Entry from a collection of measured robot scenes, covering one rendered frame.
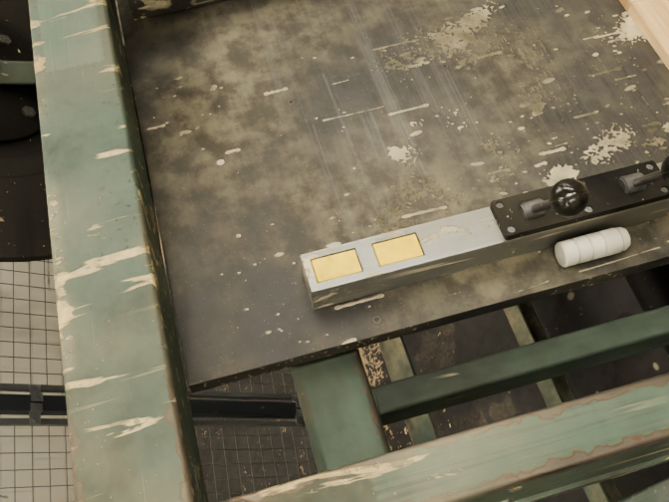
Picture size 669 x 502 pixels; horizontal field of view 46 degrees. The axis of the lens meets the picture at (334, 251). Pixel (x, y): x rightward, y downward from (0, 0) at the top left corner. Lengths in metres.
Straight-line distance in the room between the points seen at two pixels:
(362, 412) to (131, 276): 0.28
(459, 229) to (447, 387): 0.18
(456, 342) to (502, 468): 2.16
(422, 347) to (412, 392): 2.14
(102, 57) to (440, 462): 0.62
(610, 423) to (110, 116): 0.63
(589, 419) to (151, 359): 0.42
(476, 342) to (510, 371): 1.94
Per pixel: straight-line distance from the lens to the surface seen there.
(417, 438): 1.92
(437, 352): 2.97
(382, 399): 0.88
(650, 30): 1.17
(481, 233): 0.88
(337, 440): 0.85
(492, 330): 2.80
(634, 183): 0.93
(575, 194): 0.78
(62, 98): 0.99
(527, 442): 0.77
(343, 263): 0.85
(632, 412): 0.80
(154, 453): 0.72
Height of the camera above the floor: 2.14
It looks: 38 degrees down
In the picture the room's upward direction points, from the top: 80 degrees counter-clockwise
